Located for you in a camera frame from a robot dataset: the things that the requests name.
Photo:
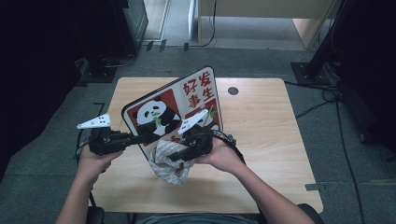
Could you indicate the black cabinet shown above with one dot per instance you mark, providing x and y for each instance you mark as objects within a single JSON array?
[{"x": 134, "y": 18}]

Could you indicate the black stand pole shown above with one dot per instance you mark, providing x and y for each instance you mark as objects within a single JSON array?
[{"x": 327, "y": 37}]

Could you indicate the fluffy beige cloth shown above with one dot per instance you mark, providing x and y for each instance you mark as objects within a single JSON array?
[{"x": 169, "y": 169}]

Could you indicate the light wooden desk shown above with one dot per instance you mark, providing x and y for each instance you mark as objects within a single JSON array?
[{"x": 267, "y": 12}]

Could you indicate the black stand base plate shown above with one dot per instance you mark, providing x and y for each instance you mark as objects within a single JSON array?
[
  {"x": 99, "y": 74},
  {"x": 309, "y": 74}
]

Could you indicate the grey floor tape strip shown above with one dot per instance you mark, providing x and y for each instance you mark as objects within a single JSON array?
[{"x": 313, "y": 187}]

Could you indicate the panda print square board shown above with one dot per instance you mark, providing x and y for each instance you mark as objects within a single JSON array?
[{"x": 162, "y": 109}]

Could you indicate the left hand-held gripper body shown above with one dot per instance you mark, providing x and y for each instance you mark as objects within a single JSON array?
[{"x": 106, "y": 143}]

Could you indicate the person's right hand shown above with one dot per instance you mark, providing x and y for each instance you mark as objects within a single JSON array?
[{"x": 222, "y": 155}]

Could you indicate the person's grey shirt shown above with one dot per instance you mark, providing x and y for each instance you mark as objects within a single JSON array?
[{"x": 199, "y": 219}]

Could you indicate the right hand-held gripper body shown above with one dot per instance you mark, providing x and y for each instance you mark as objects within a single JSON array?
[{"x": 200, "y": 143}]

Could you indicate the dark round table grommet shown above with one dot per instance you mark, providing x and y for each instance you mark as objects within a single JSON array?
[{"x": 233, "y": 90}]

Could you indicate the black floor tape strip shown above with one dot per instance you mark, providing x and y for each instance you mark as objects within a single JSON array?
[
  {"x": 186, "y": 47},
  {"x": 149, "y": 45},
  {"x": 162, "y": 45}
]

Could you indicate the person's left hand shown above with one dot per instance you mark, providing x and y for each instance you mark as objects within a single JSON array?
[{"x": 93, "y": 163}]

